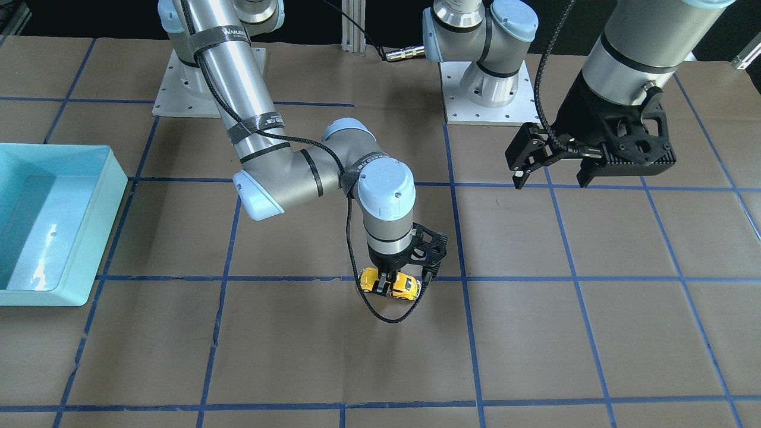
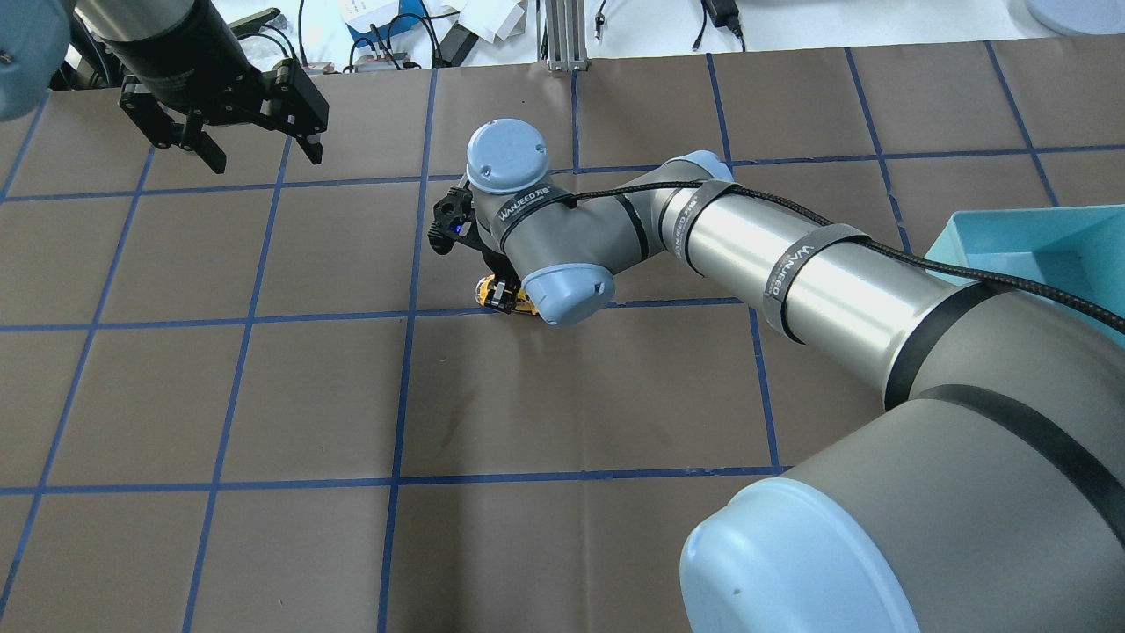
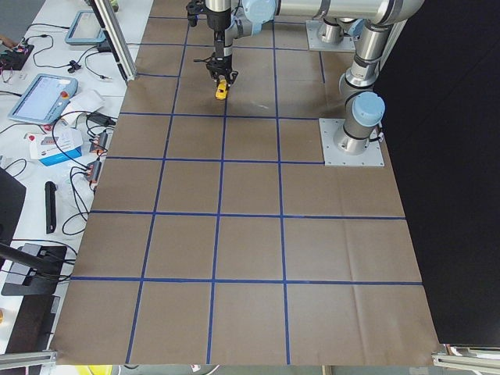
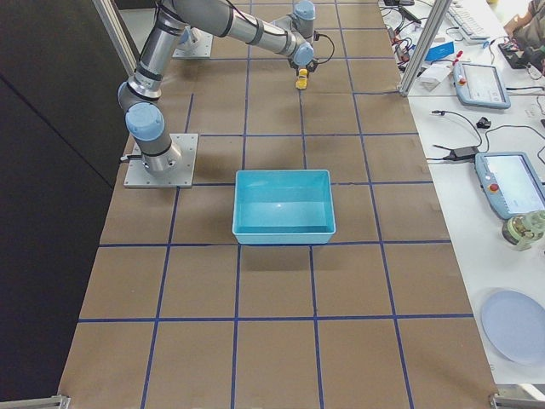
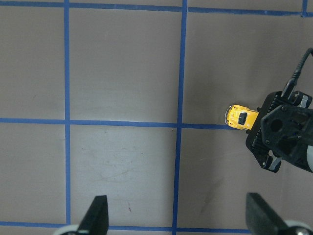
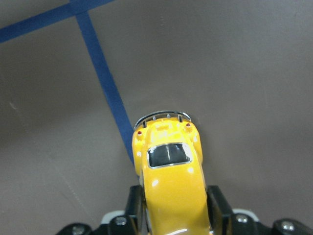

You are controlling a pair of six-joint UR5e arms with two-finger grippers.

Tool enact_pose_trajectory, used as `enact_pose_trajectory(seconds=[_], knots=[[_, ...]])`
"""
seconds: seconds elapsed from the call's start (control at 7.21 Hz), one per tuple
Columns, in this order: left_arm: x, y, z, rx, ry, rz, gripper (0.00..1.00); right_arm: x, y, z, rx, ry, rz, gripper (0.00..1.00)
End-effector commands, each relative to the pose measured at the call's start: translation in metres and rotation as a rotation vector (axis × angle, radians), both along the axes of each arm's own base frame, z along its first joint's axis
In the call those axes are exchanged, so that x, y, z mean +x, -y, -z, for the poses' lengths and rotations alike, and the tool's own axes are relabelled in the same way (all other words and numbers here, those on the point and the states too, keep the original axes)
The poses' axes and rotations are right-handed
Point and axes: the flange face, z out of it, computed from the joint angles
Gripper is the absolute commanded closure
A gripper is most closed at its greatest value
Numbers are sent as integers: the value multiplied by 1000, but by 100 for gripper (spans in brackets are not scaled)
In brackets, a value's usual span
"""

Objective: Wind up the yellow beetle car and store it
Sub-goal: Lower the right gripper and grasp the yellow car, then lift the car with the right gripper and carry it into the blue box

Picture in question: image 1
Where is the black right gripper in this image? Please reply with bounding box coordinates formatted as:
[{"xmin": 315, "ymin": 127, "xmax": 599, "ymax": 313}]
[{"xmin": 367, "ymin": 238, "xmax": 414, "ymax": 298}]

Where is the light blue plastic bin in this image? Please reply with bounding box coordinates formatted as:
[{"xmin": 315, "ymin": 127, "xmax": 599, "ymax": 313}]
[{"xmin": 1, "ymin": 143, "xmax": 127, "ymax": 306}]

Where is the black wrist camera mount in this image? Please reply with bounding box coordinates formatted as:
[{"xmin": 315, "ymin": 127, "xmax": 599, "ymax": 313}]
[{"xmin": 398, "ymin": 222, "xmax": 448, "ymax": 281}]

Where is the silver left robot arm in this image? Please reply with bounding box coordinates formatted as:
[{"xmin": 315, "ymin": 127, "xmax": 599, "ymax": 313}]
[{"xmin": 422, "ymin": 1, "xmax": 731, "ymax": 189}]

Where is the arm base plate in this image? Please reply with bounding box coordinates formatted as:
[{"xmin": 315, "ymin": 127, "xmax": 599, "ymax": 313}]
[
  {"xmin": 440, "ymin": 61, "xmax": 539, "ymax": 127},
  {"xmin": 152, "ymin": 48, "xmax": 266, "ymax": 118}
]

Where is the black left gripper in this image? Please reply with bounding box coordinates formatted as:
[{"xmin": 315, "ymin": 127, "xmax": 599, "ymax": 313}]
[{"xmin": 505, "ymin": 75, "xmax": 677, "ymax": 189}]

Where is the yellow beetle toy car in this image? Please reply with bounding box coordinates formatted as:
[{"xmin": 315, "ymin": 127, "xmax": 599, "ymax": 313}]
[{"xmin": 360, "ymin": 266, "xmax": 421, "ymax": 301}]

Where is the brown paper table mat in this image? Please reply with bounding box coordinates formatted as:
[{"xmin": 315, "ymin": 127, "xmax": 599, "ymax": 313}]
[{"xmin": 0, "ymin": 36, "xmax": 761, "ymax": 428}]

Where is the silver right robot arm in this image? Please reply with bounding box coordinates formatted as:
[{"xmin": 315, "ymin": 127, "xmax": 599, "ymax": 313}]
[{"xmin": 158, "ymin": 1, "xmax": 416, "ymax": 295}]

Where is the black braided cable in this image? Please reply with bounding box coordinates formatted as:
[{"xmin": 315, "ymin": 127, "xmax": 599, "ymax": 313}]
[{"xmin": 181, "ymin": 0, "xmax": 430, "ymax": 325}]

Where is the aluminium frame post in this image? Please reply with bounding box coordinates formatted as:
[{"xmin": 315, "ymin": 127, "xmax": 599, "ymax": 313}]
[{"xmin": 341, "ymin": 0, "xmax": 367, "ymax": 56}]

